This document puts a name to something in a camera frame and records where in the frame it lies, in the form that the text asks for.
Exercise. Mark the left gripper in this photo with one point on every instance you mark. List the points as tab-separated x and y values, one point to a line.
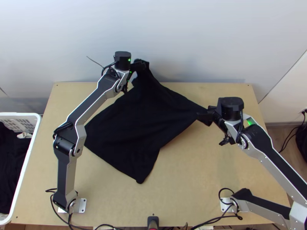
142	65

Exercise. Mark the white laundry basket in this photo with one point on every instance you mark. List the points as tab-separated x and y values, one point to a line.
25	153

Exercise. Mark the black garment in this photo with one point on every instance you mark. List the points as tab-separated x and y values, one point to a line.
9	163

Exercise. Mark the black t-shirt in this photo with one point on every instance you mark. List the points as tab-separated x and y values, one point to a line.
139	124

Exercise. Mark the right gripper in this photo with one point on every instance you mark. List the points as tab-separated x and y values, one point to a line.
208	117

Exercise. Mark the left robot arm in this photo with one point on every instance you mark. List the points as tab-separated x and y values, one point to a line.
67	172

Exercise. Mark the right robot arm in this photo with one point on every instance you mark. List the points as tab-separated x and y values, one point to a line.
263	143

